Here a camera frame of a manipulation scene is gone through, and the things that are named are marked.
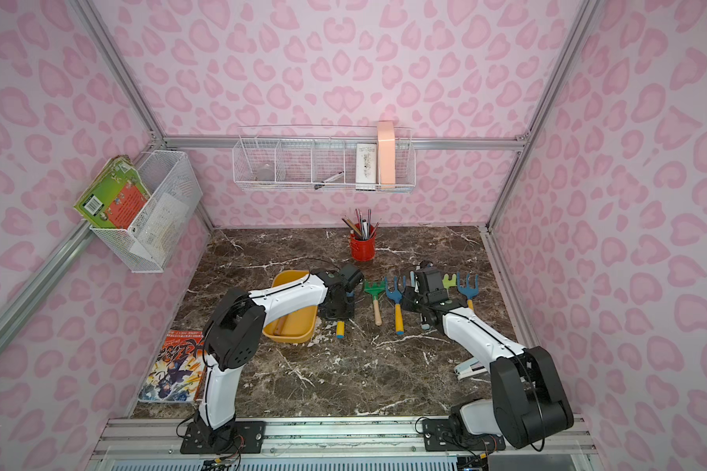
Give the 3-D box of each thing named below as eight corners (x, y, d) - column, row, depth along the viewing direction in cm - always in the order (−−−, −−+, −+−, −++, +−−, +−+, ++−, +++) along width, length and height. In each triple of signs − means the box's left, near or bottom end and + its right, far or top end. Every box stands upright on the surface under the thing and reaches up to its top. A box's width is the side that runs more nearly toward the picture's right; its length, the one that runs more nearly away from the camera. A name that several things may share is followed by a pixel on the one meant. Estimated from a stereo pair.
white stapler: (458, 381, 84) (461, 378, 82) (452, 367, 86) (454, 363, 84) (483, 372, 85) (486, 369, 83) (476, 359, 88) (479, 355, 86)
